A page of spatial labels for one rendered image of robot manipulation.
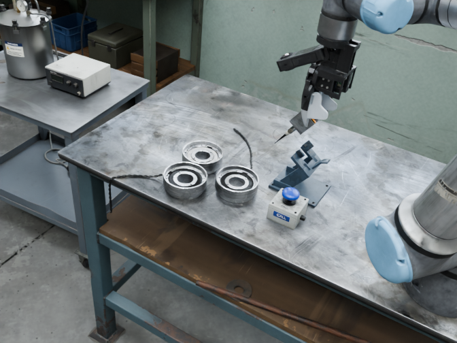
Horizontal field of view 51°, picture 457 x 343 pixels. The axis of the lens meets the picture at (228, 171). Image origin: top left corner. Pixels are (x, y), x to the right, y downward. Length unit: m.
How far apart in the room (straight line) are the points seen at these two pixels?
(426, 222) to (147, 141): 0.80
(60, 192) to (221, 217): 1.13
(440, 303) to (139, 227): 0.83
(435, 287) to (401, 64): 1.75
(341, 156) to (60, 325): 1.17
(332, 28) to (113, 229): 0.83
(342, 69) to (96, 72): 1.02
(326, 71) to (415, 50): 1.59
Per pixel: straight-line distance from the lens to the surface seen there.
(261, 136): 1.39
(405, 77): 2.64
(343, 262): 1.06
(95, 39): 3.03
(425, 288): 1.03
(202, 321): 1.89
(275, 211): 1.09
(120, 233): 1.41
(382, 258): 0.87
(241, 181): 1.17
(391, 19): 0.88
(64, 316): 1.94
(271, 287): 1.30
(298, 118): 1.11
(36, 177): 2.21
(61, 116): 1.70
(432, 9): 0.95
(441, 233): 0.81
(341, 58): 1.02
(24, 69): 1.93
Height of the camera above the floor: 1.54
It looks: 37 degrees down
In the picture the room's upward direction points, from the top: 6 degrees clockwise
